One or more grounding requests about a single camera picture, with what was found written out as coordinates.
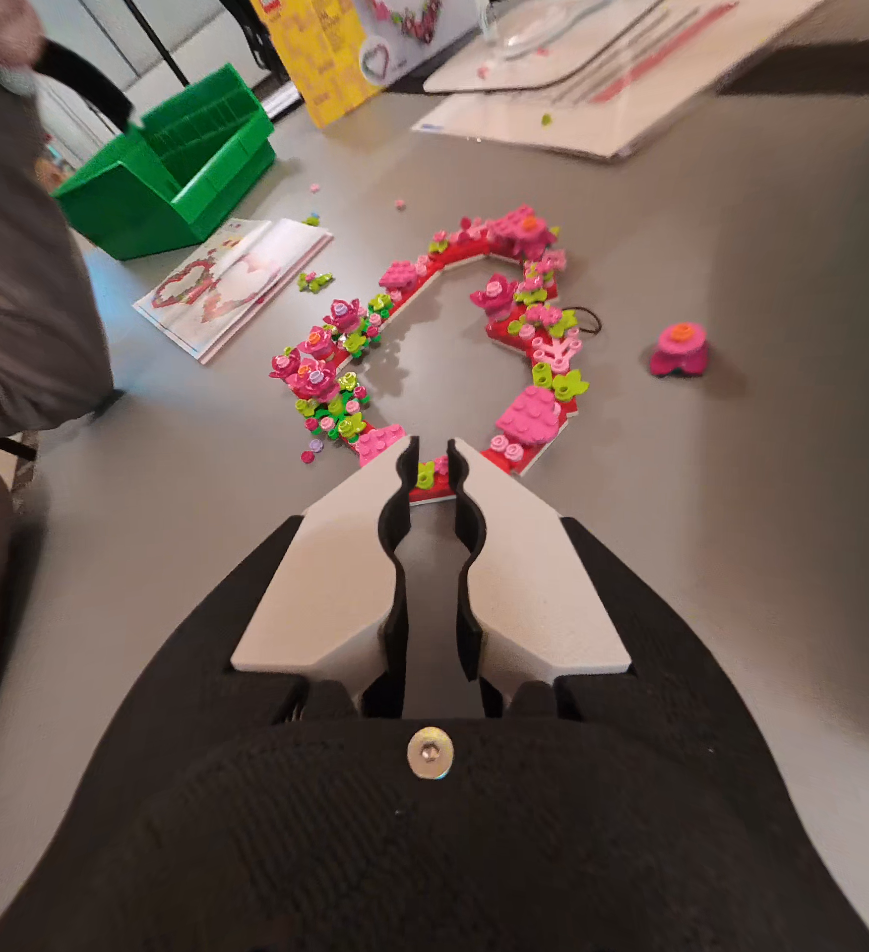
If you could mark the small green lego leaf cluster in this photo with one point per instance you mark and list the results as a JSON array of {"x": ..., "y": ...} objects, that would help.
[{"x": 315, "y": 282}]

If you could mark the purple pink lego stud pair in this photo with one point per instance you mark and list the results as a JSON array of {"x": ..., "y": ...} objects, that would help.
[{"x": 314, "y": 448}]

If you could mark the clear plastic bowl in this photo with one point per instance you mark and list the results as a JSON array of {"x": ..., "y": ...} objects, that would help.
[{"x": 546, "y": 30}]

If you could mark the green plastic bin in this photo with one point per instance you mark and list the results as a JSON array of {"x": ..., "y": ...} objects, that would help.
[{"x": 181, "y": 171}]

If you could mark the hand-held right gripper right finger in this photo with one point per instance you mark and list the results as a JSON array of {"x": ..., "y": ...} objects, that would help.
[{"x": 546, "y": 595}]

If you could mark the red pink lego heart wreath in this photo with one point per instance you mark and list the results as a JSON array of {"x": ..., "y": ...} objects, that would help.
[{"x": 531, "y": 416}]

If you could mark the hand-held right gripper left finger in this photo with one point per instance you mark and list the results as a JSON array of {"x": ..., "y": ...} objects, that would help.
[{"x": 315, "y": 587}]

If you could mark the pink lego flower with orange stud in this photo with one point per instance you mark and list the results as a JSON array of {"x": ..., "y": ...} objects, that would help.
[{"x": 678, "y": 351}]

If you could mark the black stand leg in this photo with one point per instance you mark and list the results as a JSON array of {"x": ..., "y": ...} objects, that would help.
[{"x": 159, "y": 41}]

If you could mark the yellow white lego box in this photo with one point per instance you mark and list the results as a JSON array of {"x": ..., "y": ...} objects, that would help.
[{"x": 330, "y": 67}]

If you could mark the flat white cardboard sheet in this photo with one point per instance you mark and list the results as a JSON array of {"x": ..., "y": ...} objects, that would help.
[{"x": 672, "y": 111}]

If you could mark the lego instruction booklet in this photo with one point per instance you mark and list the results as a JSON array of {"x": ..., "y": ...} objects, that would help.
[{"x": 233, "y": 290}]

